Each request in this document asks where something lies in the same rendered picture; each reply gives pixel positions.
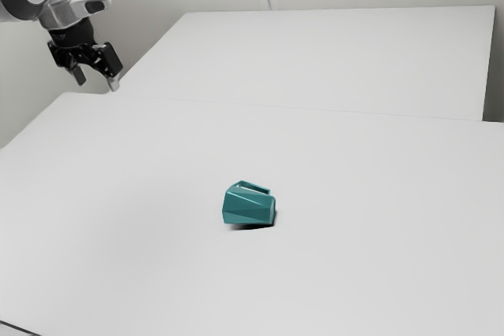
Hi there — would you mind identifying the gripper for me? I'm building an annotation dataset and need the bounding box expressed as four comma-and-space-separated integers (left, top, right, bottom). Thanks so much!
46, 17, 124, 93

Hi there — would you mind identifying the teal faceted mug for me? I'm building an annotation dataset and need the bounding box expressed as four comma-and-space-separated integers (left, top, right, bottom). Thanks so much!
220, 180, 277, 229

